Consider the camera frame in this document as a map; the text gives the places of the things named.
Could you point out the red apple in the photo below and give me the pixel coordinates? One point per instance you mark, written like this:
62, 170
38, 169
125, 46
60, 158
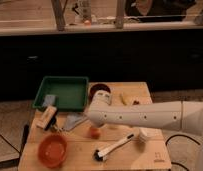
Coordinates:
94, 132

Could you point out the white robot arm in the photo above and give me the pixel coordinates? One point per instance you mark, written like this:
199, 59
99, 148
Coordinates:
185, 116

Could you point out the green plastic tray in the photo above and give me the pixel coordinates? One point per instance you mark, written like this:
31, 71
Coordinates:
71, 93

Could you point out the dark red bowl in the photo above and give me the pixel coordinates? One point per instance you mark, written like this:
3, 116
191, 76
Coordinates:
97, 87

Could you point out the yellow banana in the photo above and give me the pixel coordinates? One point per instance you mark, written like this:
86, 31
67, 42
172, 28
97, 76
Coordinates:
124, 99

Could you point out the red grape bunch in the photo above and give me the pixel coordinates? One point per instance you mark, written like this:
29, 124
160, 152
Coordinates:
135, 102

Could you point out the grey folded cloth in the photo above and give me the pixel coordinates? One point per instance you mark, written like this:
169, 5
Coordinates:
73, 120

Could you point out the wooden scrub brush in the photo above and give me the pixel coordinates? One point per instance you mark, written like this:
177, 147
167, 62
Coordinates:
44, 121

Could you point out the white plastic cup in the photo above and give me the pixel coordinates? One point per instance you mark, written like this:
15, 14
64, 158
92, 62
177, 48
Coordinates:
147, 134

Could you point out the orange plastic bowl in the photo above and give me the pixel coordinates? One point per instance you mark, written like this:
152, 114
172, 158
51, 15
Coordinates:
52, 150

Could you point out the white handled dish brush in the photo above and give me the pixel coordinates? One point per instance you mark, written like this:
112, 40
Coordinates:
101, 154

